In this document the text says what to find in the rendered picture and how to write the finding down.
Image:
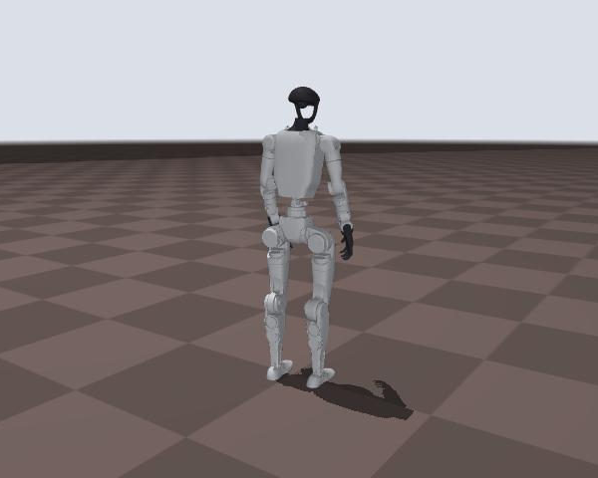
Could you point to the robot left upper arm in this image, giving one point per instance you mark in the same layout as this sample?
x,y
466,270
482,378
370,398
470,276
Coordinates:
x,y
267,164

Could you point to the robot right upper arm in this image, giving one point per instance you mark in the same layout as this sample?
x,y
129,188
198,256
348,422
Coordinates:
x,y
330,146

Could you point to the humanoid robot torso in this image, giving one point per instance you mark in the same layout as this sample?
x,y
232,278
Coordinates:
x,y
298,164

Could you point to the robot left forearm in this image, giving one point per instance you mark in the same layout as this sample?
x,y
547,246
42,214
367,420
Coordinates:
x,y
269,197

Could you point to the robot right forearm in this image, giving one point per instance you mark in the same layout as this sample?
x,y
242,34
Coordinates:
x,y
341,203

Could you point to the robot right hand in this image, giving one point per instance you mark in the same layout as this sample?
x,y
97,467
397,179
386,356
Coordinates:
x,y
347,232

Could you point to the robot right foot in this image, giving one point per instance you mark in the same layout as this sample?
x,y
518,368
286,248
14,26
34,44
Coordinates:
x,y
314,380

